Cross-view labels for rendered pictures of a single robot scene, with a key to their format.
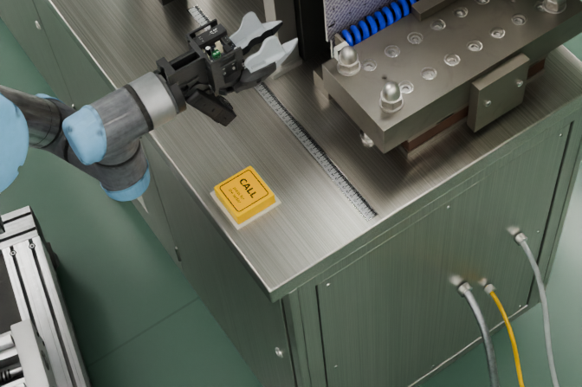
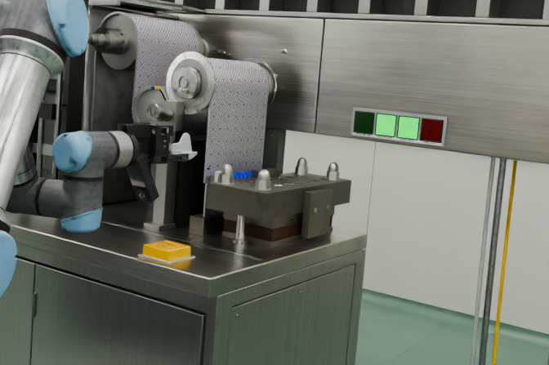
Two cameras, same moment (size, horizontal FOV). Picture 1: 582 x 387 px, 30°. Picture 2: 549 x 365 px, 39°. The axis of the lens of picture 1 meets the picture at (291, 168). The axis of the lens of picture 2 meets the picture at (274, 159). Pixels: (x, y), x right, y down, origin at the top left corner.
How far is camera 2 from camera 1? 133 cm
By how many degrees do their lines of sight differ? 55
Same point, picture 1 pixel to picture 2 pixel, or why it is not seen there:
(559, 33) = (340, 190)
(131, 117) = (107, 139)
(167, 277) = not seen: outside the picture
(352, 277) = (249, 323)
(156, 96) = (122, 135)
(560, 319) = not seen: outside the picture
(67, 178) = not seen: outside the picture
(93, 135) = (83, 138)
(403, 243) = (277, 311)
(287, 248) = (211, 268)
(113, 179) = (82, 198)
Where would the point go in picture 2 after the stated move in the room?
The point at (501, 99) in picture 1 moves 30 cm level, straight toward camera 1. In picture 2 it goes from (320, 215) to (354, 245)
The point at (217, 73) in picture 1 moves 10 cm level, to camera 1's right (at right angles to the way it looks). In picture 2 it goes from (158, 137) to (203, 139)
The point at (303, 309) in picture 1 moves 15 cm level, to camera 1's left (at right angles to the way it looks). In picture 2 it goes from (221, 334) to (148, 341)
